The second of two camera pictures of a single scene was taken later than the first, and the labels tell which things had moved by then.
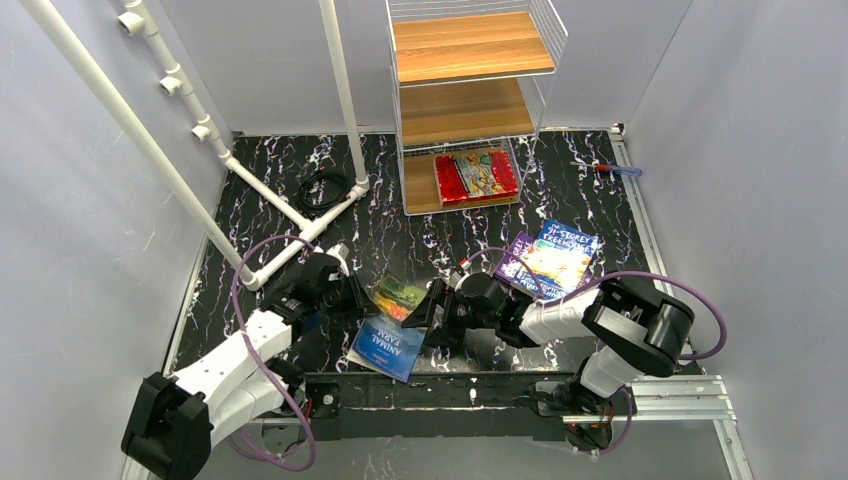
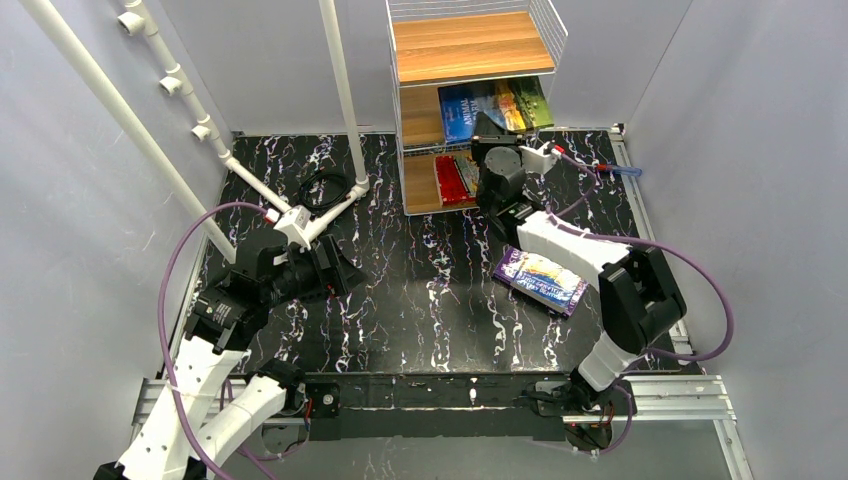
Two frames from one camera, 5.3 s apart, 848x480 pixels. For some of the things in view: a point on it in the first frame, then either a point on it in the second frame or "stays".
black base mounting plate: [475, 406] stays
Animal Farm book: [383, 341] to [517, 104]
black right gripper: [439, 308] to [488, 142]
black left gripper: [353, 291] to [329, 266]
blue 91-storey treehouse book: [557, 260] stays
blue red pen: [633, 171] stays
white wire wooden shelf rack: [469, 80] stays
